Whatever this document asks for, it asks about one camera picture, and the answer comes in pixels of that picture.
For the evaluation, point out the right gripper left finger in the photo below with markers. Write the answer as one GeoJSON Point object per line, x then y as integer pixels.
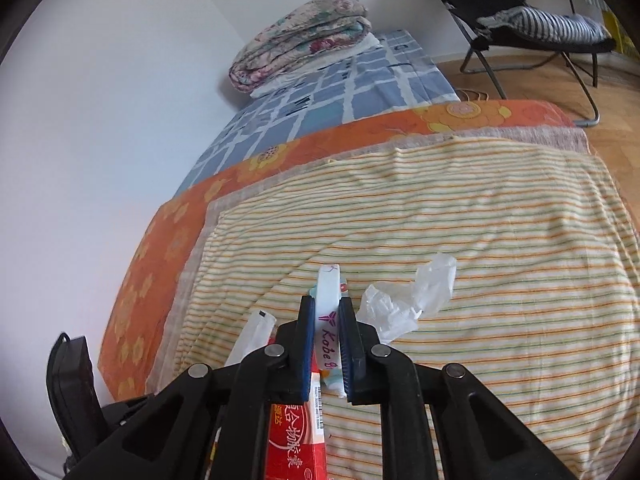
{"type": "Point", "coordinates": [208, 422]}

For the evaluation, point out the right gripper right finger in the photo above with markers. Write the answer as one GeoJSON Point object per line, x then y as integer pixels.
{"type": "Point", "coordinates": [437, 423]}

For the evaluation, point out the red medicine box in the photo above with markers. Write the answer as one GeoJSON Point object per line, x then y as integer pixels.
{"type": "Point", "coordinates": [296, 446]}

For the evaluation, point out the white plastic bag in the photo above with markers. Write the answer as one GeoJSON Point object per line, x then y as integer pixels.
{"type": "Point", "coordinates": [395, 309]}

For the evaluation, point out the white Kobe wrapper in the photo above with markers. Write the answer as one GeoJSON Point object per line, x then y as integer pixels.
{"type": "Point", "coordinates": [328, 294]}

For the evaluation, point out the orange floral bed sheet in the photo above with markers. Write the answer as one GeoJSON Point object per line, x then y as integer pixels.
{"type": "Point", "coordinates": [136, 326]}

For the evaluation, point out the striped yellow towel blanket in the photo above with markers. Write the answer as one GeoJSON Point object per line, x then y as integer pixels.
{"type": "Point", "coordinates": [519, 261]}

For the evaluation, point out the colourful toothpaste tube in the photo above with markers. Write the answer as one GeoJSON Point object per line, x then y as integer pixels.
{"type": "Point", "coordinates": [344, 290]}

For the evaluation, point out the folded floral quilt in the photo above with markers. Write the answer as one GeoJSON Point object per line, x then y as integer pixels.
{"type": "Point", "coordinates": [313, 29]}

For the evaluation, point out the striped cushion on chair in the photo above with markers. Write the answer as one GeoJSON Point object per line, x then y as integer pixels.
{"type": "Point", "coordinates": [535, 24]}

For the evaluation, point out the black folding chair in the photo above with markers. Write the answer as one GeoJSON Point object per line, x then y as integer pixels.
{"type": "Point", "coordinates": [578, 59]}

